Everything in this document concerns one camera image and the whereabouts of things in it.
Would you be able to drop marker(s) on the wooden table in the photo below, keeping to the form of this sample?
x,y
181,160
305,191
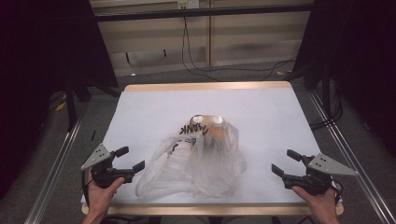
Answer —
x,y
205,85

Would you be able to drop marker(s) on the small black stick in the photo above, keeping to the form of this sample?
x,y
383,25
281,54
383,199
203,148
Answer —
x,y
93,135

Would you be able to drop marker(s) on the white wall socket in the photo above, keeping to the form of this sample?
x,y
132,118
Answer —
x,y
188,3

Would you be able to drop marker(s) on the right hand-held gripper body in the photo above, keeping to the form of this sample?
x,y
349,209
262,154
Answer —
x,y
317,174

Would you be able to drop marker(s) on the black curtain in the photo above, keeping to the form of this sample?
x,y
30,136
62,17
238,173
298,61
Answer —
x,y
358,56
43,62

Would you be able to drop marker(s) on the white table mat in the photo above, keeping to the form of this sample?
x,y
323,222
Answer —
x,y
149,109

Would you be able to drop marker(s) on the person's right hand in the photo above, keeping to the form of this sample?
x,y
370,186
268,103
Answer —
x,y
319,202

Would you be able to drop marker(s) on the clear plastic bag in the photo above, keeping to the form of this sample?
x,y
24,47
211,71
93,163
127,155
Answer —
x,y
186,174

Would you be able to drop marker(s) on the person's left hand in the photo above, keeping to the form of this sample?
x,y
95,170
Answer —
x,y
101,196

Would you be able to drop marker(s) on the metal floor rail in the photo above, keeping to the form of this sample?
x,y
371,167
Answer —
x,y
53,174
358,161

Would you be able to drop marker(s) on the black horizontal bar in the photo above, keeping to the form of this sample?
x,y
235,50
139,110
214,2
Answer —
x,y
199,13

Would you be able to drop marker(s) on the black metal stand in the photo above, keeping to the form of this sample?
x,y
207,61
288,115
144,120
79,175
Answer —
x,y
326,93

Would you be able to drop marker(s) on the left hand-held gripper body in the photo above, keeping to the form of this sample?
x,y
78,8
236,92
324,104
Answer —
x,y
100,172

